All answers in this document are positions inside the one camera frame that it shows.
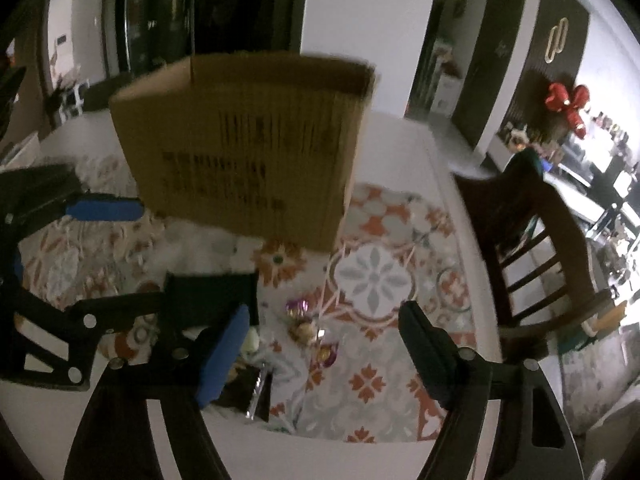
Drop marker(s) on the dark wooden chair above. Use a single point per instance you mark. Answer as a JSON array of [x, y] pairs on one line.
[[540, 240]]

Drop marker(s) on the gold candy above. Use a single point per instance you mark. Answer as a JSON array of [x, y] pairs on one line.
[[305, 332]]

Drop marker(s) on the dark sliding glass door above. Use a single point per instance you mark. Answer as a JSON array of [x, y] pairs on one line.
[[200, 15]]

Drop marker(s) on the dark slatted wall panel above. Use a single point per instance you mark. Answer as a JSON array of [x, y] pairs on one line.
[[555, 60]]

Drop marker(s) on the white stool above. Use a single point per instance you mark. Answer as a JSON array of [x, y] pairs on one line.
[[72, 102]]

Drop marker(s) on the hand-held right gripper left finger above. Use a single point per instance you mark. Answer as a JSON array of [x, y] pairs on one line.
[[222, 355]]

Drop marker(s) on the dark room door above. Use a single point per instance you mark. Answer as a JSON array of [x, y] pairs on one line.
[[492, 65]]

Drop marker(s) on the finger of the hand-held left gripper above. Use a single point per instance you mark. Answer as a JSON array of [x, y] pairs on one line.
[[45, 320], [105, 210]]

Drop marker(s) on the black snack packet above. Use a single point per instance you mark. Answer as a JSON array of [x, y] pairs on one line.
[[210, 295]]

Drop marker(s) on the red foil balloons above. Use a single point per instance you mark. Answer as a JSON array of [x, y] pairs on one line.
[[567, 105]]

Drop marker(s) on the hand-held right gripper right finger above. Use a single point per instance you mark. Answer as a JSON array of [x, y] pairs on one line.
[[430, 355]]

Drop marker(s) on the dark picture snack packet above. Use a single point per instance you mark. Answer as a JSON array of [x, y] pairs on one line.
[[245, 390]]

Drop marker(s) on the brown cardboard box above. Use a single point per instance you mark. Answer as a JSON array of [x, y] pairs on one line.
[[240, 150]]

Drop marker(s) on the purple candy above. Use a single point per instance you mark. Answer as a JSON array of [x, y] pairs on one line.
[[297, 306], [328, 354]]

